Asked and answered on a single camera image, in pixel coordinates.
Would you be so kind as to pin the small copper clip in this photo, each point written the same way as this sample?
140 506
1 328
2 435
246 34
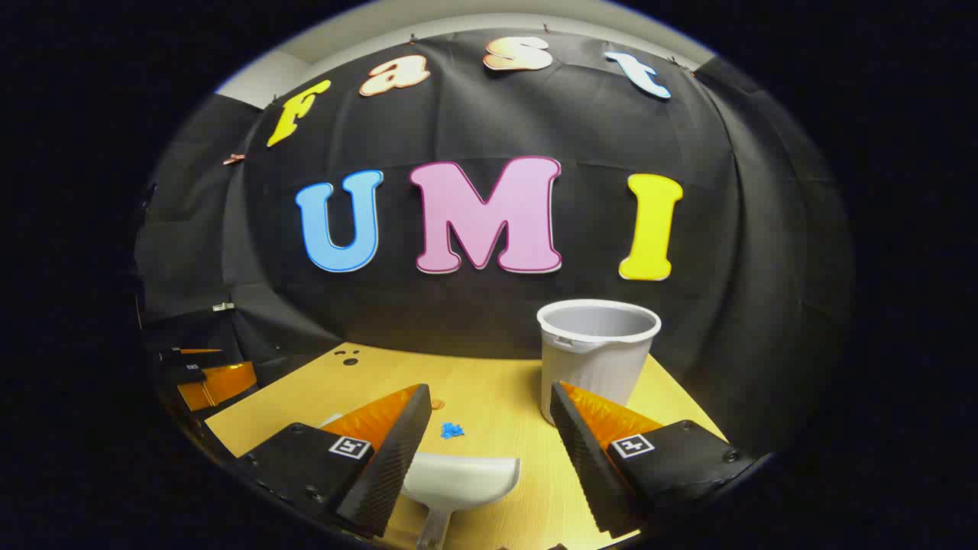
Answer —
233 159

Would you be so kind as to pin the blue paper trash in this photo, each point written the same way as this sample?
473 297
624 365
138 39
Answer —
451 431

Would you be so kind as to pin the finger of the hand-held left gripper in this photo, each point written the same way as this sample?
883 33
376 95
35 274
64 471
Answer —
221 386
191 356

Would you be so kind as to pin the grey plastic dustpan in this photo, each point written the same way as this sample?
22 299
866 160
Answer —
458 477

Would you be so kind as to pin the white ribbed garbage bin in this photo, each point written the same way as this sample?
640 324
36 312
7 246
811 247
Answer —
588 367

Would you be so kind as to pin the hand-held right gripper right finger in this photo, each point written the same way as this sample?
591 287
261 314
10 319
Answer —
588 466

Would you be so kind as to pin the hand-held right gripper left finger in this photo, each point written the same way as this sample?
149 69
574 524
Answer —
390 473

